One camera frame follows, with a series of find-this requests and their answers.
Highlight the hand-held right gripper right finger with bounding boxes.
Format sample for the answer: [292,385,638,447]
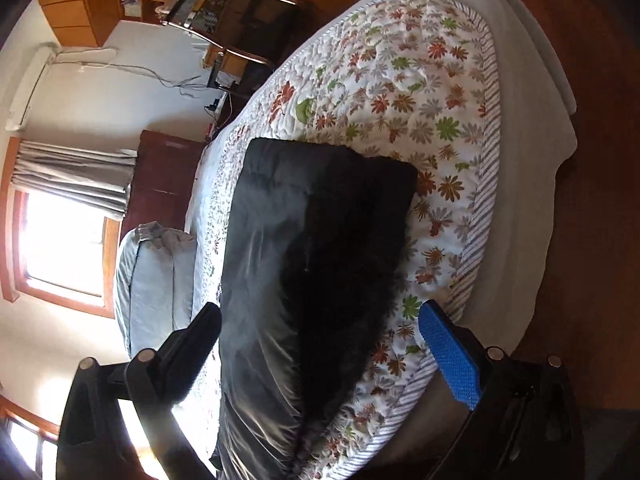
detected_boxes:
[419,300,586,480]

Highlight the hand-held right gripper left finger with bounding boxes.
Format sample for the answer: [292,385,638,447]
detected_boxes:
[56,301,223,480]

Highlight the black pants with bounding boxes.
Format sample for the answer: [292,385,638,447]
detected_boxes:
[210,137,418,480]

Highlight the light grey pillow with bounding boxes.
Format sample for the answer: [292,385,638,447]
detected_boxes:
[170,227,197,326]
[114,222,176,358]

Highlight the dark wooden headboard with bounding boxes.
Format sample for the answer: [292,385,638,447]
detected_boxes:
[122,130,208,233]

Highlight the wide wooden framed window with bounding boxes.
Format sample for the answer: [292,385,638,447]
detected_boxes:
[0,395,63,480]

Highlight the grey curtain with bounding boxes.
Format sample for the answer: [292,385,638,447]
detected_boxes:
[11,139,138,221]

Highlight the light grey bed sheet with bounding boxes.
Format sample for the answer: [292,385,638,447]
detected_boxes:
[182,0,578,466]

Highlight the floral quilted bedspread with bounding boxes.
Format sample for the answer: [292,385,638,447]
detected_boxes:
[192,0,502,480]

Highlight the wooden desk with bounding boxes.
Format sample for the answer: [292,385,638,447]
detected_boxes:
[202,42,273,98]

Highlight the white air conditioner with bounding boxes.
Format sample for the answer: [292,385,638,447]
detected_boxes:
[6,44,57,133]

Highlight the thin wall cable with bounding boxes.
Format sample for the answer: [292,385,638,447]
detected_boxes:
[77,60,236,128]

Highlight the chrome frame chair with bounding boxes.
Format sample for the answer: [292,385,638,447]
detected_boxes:
[162,0,301,68]

